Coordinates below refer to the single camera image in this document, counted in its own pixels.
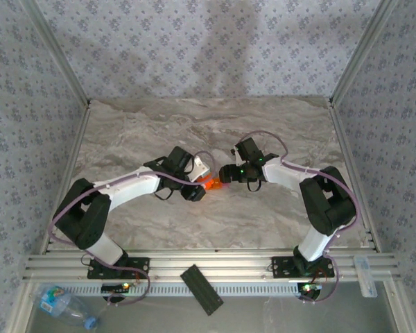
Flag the orange and pink pill organizer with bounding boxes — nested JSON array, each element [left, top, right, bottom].
[[206, 176, 232, 192]]

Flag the black slotted bar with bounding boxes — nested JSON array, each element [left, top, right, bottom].
[[179, 263, 225, 316]]

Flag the small controller board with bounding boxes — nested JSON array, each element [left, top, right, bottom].
[[101, 282, 131, 295], [297, 282, 324, 300]]

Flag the clear plastic case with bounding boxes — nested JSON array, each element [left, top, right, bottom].
[[353, 255, 379, 299]]

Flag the clear plastic water bottle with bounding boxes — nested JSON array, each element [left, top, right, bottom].
[[33, 284, 102, 330]]

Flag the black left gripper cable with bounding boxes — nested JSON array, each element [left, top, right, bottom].
[[154, 186, 175, 202]]

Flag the aluminum frame base rail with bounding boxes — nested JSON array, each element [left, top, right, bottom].
[[22, 248, 401, 282]]

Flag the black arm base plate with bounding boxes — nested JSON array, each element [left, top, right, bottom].
[[270, 256, 336, 278], [87, 257, 150, 280]]

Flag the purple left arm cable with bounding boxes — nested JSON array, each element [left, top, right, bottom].
[[51, 149, 216, 308]]

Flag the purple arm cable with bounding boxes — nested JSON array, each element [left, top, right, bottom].
[[51, 149, 216, 308], [234, 130, 362, 305]]

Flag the white slotted cable duct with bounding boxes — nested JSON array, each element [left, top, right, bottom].
[[58, 281, 301, 298]]

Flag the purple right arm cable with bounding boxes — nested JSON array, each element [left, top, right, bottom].
[[234, 130, 362, 305]]

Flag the aluminum frame post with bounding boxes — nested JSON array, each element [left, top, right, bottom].
[[329, 0, 399, 105], [19, 0, 92, 107]]

